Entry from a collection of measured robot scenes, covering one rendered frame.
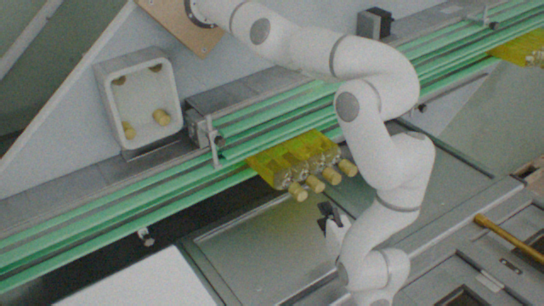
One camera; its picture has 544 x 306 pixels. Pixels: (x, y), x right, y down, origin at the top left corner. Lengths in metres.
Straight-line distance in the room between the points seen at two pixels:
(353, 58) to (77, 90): 0.73
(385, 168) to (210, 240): 0.70
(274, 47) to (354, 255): 0.45
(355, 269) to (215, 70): 0.77
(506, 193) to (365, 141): 0.83
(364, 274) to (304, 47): 0.45
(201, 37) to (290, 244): 0.59
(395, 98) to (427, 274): 0.63
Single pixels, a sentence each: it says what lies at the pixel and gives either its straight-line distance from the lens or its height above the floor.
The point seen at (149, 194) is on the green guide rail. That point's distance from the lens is 1.36.
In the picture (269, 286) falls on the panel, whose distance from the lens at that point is 1.31.
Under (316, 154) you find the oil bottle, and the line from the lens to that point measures 1.44.
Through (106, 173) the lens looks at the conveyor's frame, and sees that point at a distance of 1.44.
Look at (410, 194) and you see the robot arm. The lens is 0.94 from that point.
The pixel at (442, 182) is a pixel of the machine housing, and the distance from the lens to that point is 1.67.
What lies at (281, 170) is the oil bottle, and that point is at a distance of 1.38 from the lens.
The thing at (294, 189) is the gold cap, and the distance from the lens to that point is 1.34.
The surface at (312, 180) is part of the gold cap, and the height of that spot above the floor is 1.14.
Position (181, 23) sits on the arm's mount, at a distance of 1.31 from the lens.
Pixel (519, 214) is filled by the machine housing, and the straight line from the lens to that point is 1.64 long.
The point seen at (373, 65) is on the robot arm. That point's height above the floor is 1.37.
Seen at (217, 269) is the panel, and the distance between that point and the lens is 1.36.
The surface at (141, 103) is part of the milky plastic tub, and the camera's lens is 1.43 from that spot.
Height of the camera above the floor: 1.97
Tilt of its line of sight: 43 degrees down
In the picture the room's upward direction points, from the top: 130 degrees clockwise
